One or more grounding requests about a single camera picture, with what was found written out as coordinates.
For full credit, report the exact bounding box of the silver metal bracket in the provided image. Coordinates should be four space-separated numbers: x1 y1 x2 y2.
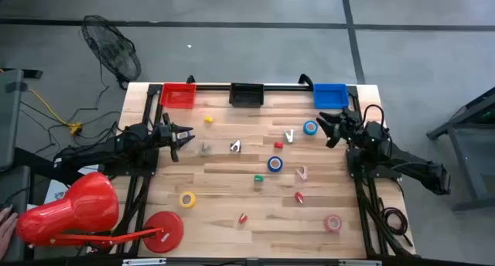
122 257 167 266
338 259 383 266

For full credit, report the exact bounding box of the black plastic bin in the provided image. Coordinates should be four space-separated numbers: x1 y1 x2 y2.
228 82 265 108

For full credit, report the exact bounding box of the blue plastic bin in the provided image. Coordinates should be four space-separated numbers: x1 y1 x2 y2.
312 83 350 111

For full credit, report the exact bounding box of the pink tape roll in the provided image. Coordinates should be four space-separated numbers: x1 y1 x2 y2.
324 213 343 233

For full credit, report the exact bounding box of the dark blue tape roll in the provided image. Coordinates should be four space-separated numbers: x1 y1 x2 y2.
267 155 284 173

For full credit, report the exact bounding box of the red plastic bin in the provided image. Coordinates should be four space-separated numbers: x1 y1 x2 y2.
159 82 197 110

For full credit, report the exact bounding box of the black fan power cable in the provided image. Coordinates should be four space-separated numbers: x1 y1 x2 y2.
67 60 111 124

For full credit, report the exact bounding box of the person's hand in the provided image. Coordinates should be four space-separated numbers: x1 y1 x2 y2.
0 205 19 259

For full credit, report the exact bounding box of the yellow tape roll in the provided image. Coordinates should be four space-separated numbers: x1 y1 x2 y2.
178 191 197 210

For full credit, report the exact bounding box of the red desk lamp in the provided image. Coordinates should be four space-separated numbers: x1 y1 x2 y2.
15 171 185 254

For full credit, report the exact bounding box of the grey metal desk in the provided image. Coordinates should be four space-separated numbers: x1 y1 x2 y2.
426 86 495 213

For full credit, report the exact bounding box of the yellow extension cable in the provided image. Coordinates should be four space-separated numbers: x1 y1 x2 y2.
29 87 84 136

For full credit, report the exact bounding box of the coiled black cable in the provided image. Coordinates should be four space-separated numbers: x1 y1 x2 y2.
381 206 414 247

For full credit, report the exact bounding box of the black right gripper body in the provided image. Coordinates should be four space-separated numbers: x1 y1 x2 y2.
326 107 363 149

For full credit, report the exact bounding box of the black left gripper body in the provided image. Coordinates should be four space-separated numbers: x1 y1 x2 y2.
152 111 181 163

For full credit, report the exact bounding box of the black steel beam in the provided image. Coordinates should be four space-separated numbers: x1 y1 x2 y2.
13 147 86 185

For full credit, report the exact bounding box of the black floor fan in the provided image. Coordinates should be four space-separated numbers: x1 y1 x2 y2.
80 14 142 90

